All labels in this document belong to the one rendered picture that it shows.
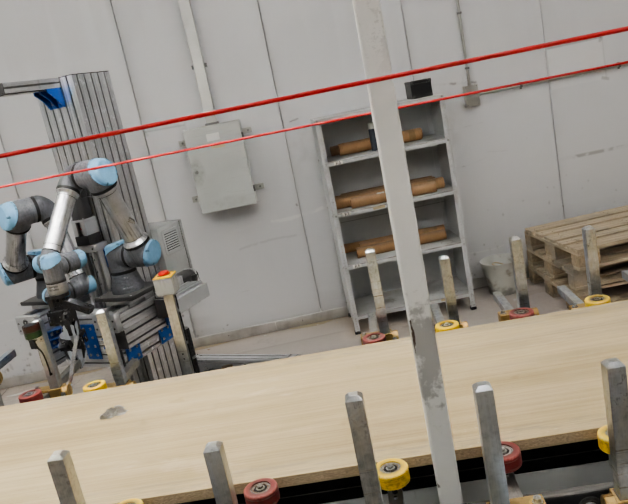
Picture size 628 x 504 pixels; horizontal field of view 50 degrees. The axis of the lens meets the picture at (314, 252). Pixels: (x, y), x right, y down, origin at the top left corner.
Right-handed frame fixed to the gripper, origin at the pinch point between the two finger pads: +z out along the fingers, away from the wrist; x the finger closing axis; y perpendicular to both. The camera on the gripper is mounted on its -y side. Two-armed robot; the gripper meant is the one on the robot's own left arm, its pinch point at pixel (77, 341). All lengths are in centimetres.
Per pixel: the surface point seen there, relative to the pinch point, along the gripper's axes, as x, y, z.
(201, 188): -231, -5, -27
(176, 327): 11.6, -43.4, -3.5
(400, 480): 108, -116, 9
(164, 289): 13.6, -42.8, -18.7
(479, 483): 98, -134, 18
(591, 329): 45, -179, 6
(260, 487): 105, -85, 8
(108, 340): 11.8, -17.5, -2.4
